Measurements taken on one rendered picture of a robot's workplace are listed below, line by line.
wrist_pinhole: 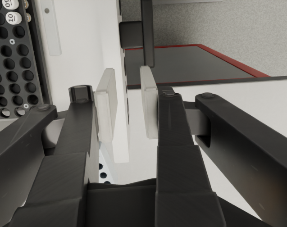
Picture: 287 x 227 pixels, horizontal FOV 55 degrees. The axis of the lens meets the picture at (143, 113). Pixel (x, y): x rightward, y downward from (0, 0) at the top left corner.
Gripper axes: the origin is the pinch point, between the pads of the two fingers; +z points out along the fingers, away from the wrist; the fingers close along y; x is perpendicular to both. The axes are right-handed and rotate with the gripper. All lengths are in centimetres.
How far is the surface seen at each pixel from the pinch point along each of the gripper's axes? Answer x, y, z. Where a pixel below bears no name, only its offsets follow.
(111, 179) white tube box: -22.1, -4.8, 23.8
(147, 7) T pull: 5.7, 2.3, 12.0
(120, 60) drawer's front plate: 0.9, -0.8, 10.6
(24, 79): -1.1, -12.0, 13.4
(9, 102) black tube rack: -3.7, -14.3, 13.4
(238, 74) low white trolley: -8.1, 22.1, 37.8
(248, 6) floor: 5, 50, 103
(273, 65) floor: -21, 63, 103
